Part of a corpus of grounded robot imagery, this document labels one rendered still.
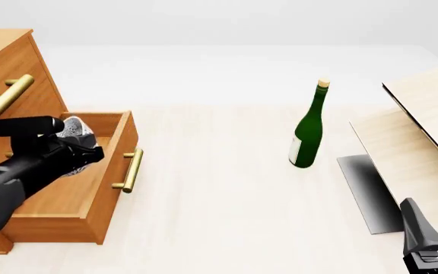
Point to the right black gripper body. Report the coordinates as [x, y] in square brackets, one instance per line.
[435, 264]

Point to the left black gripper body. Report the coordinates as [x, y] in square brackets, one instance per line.
[78, 155]

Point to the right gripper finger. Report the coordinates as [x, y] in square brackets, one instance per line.
[418, 228]

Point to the black patterned bowl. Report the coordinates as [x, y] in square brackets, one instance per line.
[75, 128]

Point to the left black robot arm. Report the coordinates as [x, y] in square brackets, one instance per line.
[10, 177]

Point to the wooden drawer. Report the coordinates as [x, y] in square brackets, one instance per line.
[70, 197]

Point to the wooden cabinet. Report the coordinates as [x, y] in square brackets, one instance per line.
[21, 61]

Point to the pale wood rack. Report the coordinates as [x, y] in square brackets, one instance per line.
[405, 137]

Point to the green wine bottle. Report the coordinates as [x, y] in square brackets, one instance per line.
[307, 137]

